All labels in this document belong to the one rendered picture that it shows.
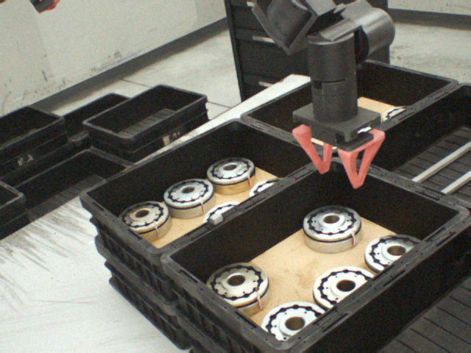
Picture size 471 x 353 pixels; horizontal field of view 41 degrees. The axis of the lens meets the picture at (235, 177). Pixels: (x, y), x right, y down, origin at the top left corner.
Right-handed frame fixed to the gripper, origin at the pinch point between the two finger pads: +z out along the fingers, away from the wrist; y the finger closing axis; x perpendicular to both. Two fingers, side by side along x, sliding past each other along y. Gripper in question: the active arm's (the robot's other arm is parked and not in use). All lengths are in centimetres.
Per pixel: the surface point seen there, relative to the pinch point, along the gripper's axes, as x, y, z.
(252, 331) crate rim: 19.7, -2.1, 13.8
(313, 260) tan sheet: -3.7, 12.1, 23.5
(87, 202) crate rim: 20, 47, 14
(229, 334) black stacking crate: 19.1, 5.1, 19.7
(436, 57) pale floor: -260, 180, 103
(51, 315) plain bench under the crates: 33, 52, 37
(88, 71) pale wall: -102, 345, 91
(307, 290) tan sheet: 2.2, 7.2, 23.6
